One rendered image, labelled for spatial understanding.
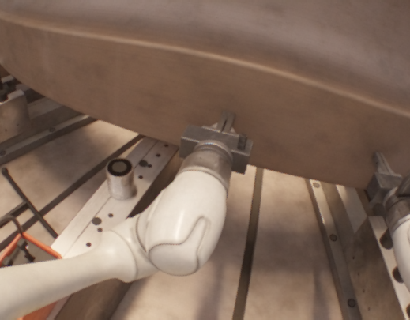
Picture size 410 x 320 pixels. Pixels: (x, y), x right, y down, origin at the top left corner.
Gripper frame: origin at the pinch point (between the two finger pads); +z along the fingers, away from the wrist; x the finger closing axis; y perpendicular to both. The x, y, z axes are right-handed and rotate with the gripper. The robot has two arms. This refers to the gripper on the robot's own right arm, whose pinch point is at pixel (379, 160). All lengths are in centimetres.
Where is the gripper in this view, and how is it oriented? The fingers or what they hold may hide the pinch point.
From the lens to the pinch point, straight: 80.3
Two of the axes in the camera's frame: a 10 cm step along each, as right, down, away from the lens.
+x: 9.9, 1.5, 0.2
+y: -1.3, 7.6, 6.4
